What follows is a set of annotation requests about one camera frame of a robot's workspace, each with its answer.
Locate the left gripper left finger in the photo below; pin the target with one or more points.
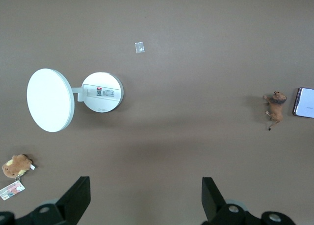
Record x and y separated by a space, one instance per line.
73 203

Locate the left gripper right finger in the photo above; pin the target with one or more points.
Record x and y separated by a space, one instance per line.
213 203

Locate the small purple white box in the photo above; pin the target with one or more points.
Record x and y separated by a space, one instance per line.
305 102

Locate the white round desk lamp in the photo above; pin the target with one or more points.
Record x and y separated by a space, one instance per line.
49 100

